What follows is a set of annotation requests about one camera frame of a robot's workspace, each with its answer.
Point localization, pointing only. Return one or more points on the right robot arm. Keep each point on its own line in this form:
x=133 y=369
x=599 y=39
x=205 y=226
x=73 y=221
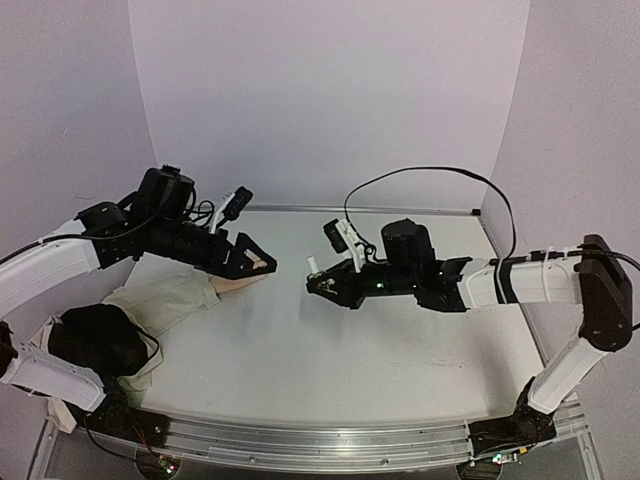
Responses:
x=589 y=275

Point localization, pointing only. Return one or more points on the white nail polish bottle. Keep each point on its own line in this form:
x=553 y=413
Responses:
x=314 y=269

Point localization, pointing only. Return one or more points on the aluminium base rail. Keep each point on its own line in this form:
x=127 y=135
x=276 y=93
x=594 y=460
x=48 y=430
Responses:
x=200 y=448

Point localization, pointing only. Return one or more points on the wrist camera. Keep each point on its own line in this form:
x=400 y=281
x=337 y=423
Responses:
x=230 y=209
x=347 y=243

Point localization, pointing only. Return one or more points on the mannequin hand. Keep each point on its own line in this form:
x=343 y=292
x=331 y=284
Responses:
x=223 y=287

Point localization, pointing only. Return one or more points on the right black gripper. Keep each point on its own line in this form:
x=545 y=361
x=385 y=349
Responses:
x=353 y=283

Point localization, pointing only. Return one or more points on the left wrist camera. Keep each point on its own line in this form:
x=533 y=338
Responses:
x=230 y=209

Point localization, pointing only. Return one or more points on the beige sleeve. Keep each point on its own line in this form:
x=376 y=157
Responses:
x=154 y=308

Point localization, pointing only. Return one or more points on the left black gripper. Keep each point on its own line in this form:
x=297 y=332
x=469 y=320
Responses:
x=236 y=268

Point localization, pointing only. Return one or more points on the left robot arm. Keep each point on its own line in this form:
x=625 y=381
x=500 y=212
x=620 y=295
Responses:
x=153 y=219

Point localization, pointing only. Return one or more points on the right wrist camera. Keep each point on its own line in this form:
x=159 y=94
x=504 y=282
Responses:
x=347 y=243

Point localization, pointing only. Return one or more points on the aluminium back table rail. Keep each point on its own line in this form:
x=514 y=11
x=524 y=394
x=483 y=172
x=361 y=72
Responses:
x=361 y=210

